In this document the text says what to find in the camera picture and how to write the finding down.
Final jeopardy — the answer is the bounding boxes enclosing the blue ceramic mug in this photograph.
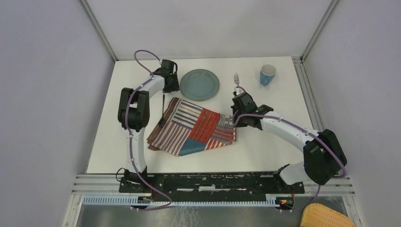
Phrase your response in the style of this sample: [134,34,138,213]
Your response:
[259,64,277,86]

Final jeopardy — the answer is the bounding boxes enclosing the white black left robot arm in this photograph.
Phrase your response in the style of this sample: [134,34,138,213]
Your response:
[117,60,180,192]

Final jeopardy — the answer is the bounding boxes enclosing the black spoon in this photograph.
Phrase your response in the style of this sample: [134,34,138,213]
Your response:
[158,94,166,127]

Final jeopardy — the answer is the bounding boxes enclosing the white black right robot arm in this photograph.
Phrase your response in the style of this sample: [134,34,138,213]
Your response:
[231,92,348,193]

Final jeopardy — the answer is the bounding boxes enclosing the teal ceramic plate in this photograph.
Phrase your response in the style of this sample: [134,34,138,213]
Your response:
[180,69,220,101]

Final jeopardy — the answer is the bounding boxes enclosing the aluminium frame rails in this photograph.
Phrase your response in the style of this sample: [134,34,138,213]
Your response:
[62,56,364,227]

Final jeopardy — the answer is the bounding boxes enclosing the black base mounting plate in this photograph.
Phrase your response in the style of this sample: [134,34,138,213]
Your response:
[116,171,305,202]

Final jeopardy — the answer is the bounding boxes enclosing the ornate silver fork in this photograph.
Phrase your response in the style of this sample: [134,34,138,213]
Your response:
[233,73,240,86]

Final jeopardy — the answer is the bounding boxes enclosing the white slotted cable duct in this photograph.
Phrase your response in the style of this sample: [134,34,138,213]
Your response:
[82,195,279,208]

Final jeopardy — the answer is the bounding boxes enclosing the yellow woven basket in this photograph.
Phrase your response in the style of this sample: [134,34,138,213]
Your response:
[300,203,355,227]

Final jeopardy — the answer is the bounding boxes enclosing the striped patchwork placemat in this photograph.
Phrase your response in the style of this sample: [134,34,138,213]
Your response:
[147,97,236,157]

